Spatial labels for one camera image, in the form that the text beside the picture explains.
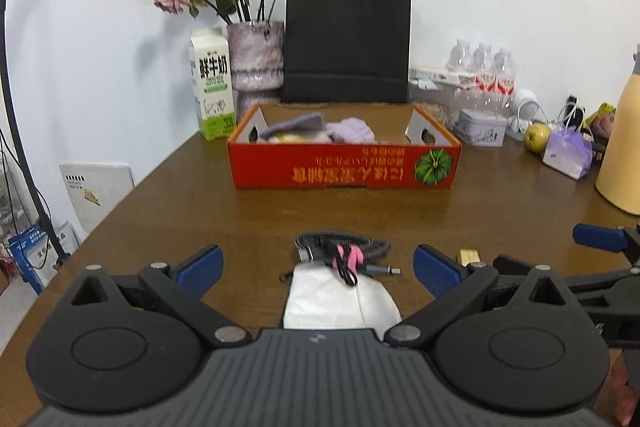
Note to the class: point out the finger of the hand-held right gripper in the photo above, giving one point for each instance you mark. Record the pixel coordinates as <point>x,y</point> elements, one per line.
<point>595,237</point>
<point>600,287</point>

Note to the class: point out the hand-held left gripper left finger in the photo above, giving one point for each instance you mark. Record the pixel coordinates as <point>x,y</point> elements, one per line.
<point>202,264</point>

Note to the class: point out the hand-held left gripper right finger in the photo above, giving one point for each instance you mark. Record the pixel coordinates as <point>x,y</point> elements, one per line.
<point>437,269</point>

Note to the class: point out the white face mask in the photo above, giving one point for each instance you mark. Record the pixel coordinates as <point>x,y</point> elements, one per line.
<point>325,302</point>

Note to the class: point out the red cardboard box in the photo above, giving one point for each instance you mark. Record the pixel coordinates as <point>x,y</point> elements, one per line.
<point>325,169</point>

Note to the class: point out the lilac knitted sock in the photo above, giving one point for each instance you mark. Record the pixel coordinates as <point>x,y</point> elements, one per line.
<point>350,129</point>

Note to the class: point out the grey purple knitted cloth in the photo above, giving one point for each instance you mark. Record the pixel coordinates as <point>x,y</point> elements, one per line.
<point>297,123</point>

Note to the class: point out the person's right hand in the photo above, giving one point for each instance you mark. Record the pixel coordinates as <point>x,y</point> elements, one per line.
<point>626,392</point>

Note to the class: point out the purple tissue packet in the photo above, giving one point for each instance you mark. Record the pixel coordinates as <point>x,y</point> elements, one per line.
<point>567,154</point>

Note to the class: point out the cream thermos bottle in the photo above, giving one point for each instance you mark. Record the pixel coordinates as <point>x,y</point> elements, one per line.
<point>622,147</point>

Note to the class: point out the green apple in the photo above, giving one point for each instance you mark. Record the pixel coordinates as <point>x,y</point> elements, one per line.
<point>537,138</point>

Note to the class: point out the colourful snack bag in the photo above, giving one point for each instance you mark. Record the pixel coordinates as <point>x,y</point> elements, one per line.
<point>600,119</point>

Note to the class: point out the black charger plug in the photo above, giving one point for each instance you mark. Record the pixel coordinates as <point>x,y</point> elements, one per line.
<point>572,103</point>

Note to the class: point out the small printed tin box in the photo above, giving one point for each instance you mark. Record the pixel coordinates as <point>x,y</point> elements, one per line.
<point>482,129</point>

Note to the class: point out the white round device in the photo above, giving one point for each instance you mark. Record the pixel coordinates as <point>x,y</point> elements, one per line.
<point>524,102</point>

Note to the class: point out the yellow round plush toy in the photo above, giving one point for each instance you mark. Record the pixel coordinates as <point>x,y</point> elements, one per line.
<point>288,138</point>

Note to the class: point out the clear container of oats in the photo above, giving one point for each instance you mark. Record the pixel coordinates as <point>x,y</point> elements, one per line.
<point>441,109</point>

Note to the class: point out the black light stand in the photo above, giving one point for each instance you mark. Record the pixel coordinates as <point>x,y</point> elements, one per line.
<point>46,222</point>

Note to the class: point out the blue white carton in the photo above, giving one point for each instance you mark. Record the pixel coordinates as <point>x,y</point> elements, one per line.
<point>35,257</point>

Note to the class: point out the white green milk carton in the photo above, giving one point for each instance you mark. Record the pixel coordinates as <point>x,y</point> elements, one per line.
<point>212,92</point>

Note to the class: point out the clear plastic water bottle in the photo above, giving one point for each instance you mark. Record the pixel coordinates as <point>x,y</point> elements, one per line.
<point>460,57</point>
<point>504,72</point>
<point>483,64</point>

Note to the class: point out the white flat carton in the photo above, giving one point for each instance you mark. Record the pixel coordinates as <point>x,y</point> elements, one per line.
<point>440,74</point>

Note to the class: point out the purple mottled glass vase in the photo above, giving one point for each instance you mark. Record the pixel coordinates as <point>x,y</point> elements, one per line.
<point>255,52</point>

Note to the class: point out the black paper shopping bag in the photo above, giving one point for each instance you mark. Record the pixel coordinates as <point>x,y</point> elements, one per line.
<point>345,42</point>

